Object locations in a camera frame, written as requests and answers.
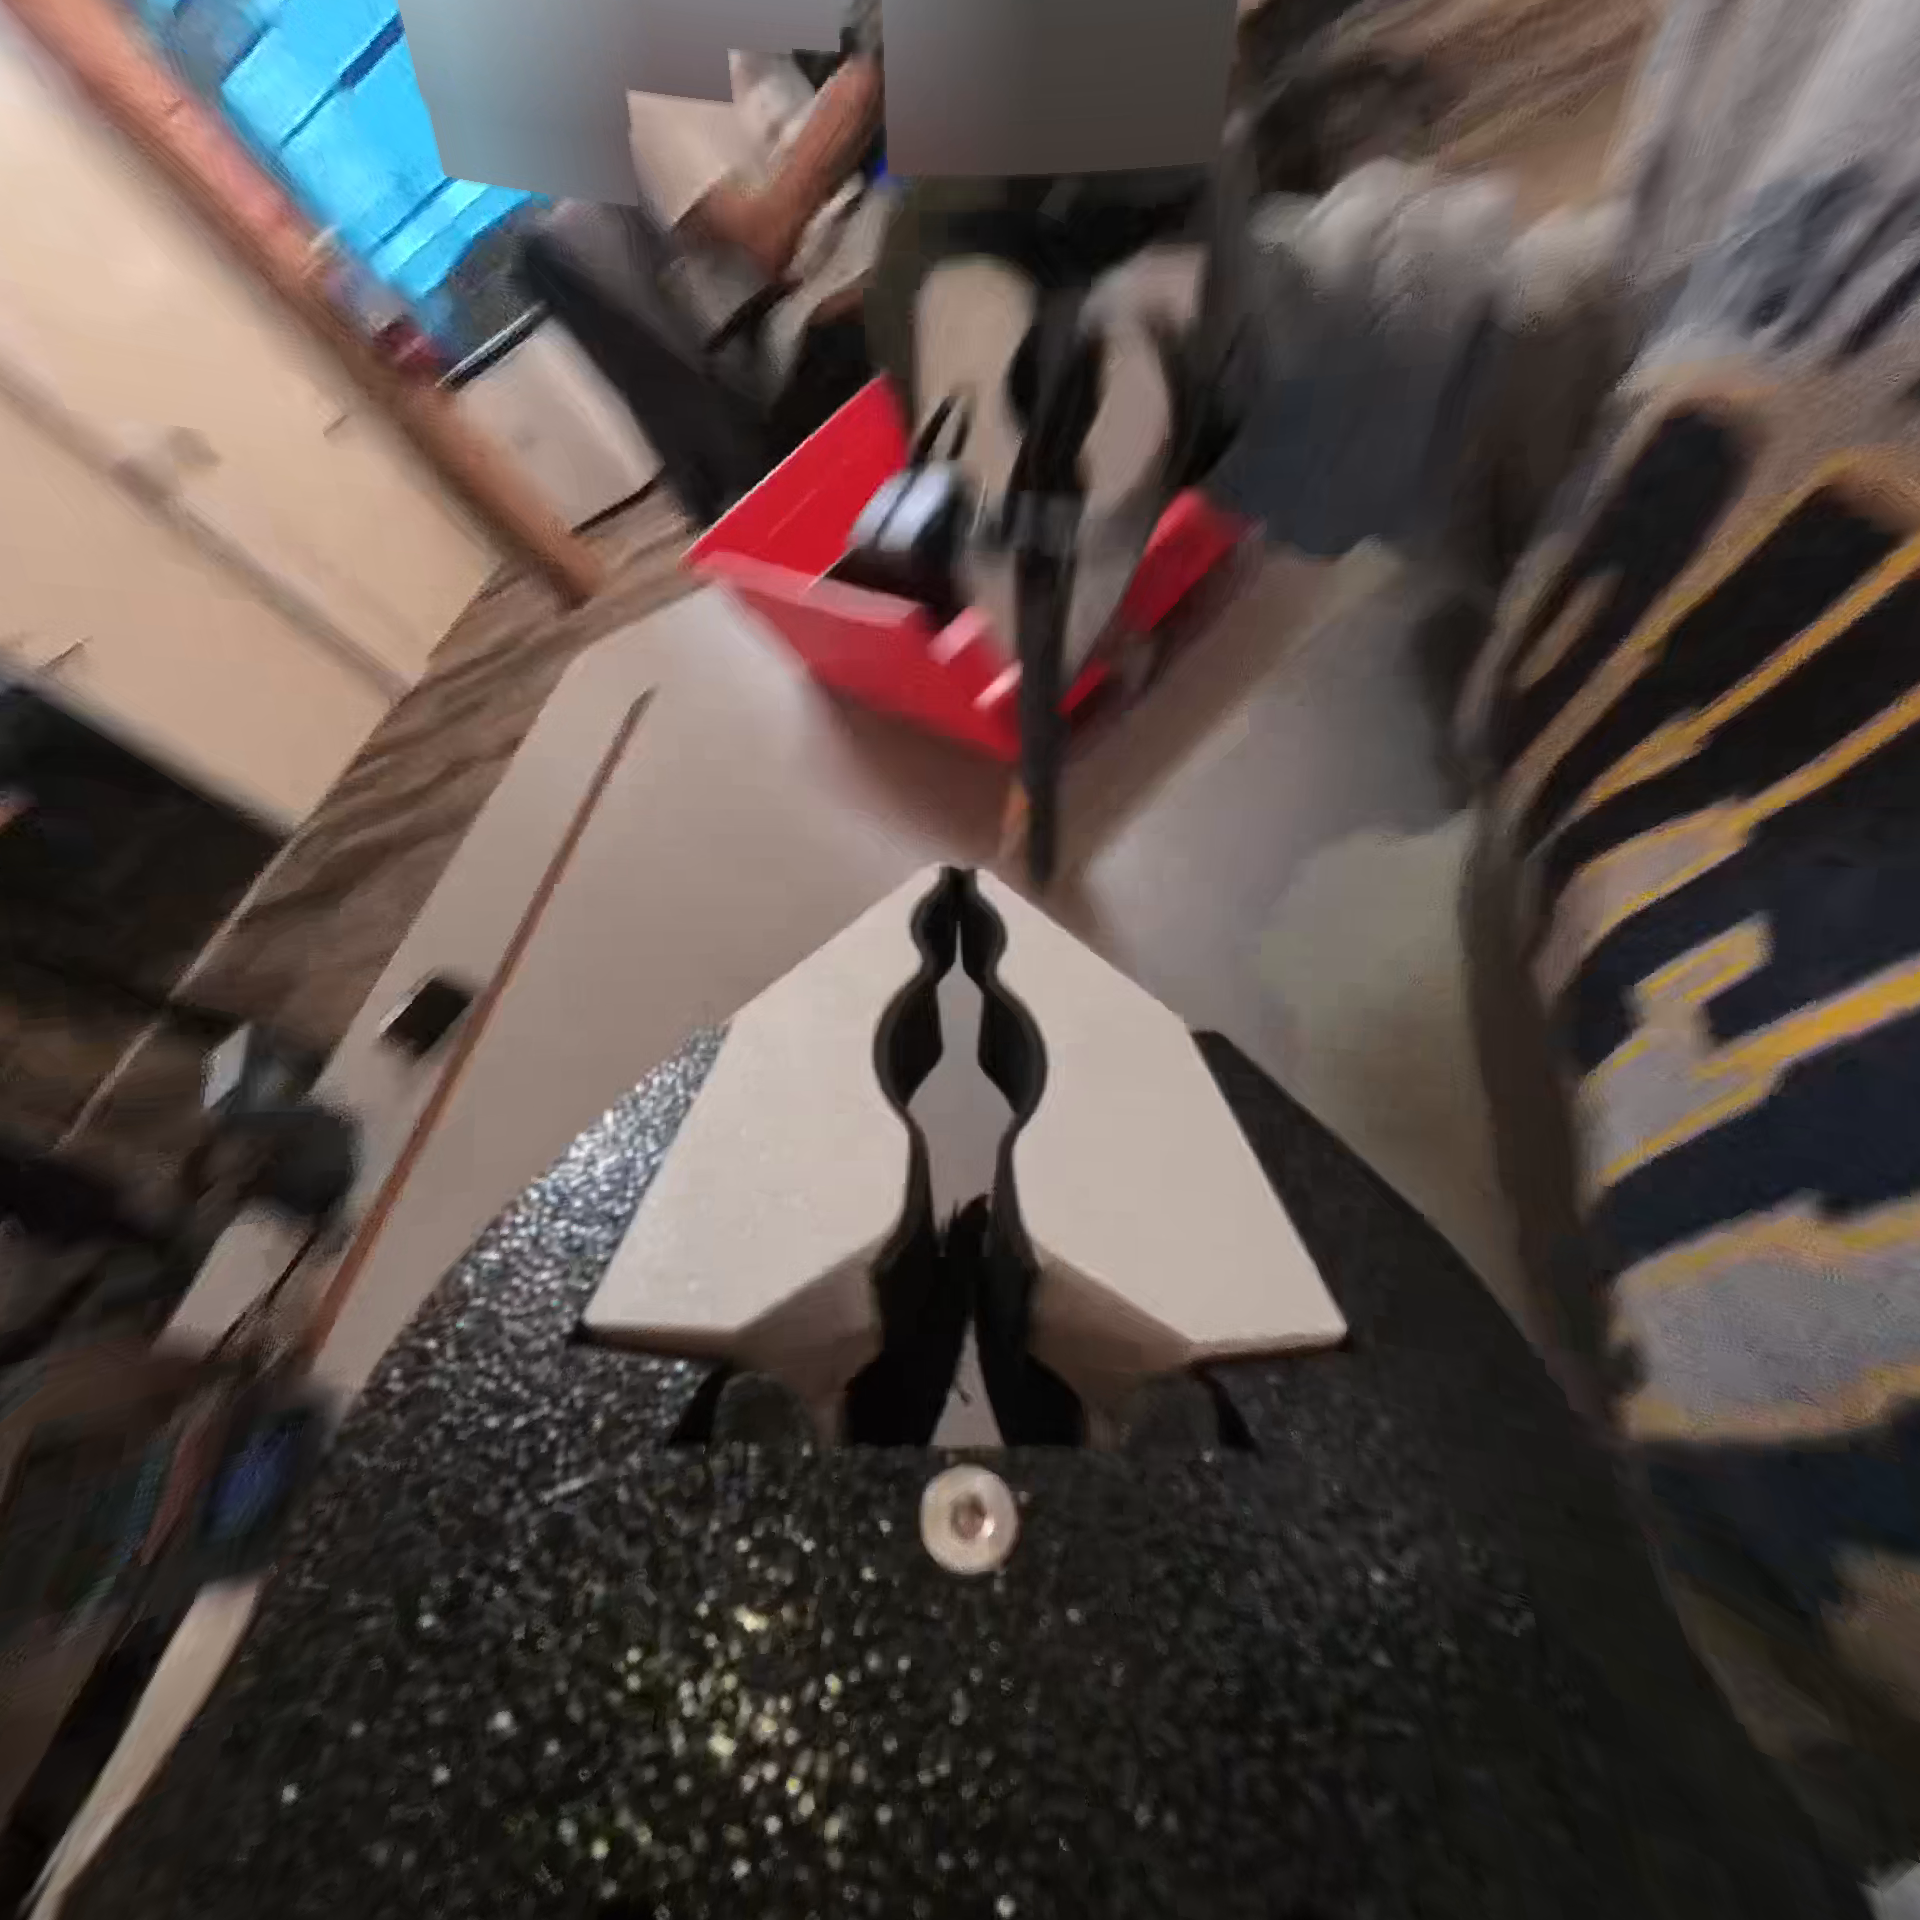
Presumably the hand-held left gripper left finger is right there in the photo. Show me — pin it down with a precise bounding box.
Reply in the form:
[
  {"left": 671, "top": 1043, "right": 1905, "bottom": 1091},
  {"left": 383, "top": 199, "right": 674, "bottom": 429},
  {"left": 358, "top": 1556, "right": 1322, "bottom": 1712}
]
[{"left": 584, "top": 863, "right": 964, "bottom": 1412}]

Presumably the wooden post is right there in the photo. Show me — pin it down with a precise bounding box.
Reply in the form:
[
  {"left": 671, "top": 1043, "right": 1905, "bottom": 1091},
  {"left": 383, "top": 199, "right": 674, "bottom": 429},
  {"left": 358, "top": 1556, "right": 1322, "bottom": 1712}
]
[{"left": 31, "top": 0, "right": 606, "bottom": 605}]

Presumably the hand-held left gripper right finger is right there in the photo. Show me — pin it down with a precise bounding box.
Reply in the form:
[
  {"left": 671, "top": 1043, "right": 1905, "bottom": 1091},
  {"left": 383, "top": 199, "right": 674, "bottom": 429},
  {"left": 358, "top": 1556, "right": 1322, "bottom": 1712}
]
[{"left": 964, "top": 863, "right": 1350, "bottom": 1414}]

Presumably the white recycling bin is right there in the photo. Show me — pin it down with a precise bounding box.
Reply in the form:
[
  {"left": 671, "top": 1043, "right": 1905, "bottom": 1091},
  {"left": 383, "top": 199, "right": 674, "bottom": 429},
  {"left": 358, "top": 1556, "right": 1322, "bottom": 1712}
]
[{"left": 451, "top": 315, "right": 665, "bottom": 529}]

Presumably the red plastic bin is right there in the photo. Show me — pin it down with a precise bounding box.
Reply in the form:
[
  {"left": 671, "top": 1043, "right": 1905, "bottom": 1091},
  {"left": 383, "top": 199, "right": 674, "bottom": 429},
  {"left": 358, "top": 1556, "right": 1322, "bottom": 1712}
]
[{"left": 689, "top": 375, "right": 1258, "bottom": 763}]

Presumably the dark grey charger dock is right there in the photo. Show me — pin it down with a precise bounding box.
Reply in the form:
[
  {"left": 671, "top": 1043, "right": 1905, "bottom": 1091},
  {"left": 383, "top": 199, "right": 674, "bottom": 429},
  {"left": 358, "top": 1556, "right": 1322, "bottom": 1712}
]
[{"left": 182, "top": 1036, "right": 366, "bottom": 1225}]

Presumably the black usb-c cable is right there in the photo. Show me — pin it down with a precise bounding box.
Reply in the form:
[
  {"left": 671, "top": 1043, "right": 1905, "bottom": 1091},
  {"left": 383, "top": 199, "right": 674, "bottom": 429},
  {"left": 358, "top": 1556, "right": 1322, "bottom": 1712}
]
[{"left": 855, "top": 269, "right": 1202, "bottom": 888}]

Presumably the cream double door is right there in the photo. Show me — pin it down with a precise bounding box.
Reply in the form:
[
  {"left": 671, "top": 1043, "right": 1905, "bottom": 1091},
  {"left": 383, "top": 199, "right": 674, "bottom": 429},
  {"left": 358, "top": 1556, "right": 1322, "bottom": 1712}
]
[{"left": 0, "top": 30, "right": 505, "bottom": 680}]

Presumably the person's patterned shirt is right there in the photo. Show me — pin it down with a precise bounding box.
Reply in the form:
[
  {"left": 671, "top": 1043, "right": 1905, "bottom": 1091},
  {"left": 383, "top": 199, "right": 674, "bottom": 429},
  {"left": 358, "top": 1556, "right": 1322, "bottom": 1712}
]
[{"left": 1463, "top": 336, "right": 1920, "bottom": 1741}]

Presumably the cream single door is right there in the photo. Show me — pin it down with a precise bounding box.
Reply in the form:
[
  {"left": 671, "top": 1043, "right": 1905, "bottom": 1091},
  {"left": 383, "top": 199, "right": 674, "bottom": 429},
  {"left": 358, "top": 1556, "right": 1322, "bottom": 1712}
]
[{"left": 0, "top": 381, "right": 396, "bottom": 837}]

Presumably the black battery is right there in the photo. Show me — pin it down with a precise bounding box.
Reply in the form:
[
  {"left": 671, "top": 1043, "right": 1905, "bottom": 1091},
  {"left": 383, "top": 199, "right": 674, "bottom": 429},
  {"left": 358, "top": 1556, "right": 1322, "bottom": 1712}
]
[{"left": 378, "top": 976, "right": 481, "bottom": 1055}]

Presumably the blue window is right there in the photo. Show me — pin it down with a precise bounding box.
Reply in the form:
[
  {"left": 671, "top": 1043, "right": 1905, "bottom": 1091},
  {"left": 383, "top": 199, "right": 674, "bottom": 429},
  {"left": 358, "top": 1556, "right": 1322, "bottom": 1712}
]
[{"left": 136, "top": 0, "right": 545, "bottom": 327}]

